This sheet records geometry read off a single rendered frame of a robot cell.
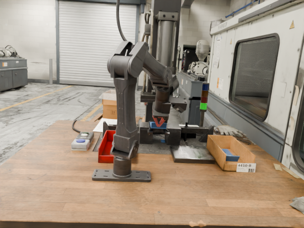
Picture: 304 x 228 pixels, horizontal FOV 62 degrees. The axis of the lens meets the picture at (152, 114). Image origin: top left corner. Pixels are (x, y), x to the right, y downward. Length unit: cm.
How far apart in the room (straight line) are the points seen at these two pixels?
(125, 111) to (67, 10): 1027
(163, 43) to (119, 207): 74
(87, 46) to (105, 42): 74
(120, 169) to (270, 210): 47
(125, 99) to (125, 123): 8
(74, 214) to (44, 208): 9
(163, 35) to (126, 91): 47
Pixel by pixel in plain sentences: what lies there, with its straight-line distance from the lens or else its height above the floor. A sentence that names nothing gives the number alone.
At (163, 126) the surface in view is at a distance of 117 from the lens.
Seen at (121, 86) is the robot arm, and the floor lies 122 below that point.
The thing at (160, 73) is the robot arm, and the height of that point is 125.
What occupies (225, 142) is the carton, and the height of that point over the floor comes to 94.
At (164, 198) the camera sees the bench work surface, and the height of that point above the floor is 90.
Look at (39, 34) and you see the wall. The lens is 1139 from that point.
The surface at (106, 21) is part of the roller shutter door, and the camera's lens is 1061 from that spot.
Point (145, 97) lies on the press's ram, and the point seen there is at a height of 113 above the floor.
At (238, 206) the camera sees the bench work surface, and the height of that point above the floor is 90.
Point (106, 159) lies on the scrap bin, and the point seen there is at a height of 92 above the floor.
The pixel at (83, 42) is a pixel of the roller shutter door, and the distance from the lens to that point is 1074.
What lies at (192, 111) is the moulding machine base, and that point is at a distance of 437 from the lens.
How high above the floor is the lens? 131
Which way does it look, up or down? 13 degrees down
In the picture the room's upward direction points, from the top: 4 degrees clockwise
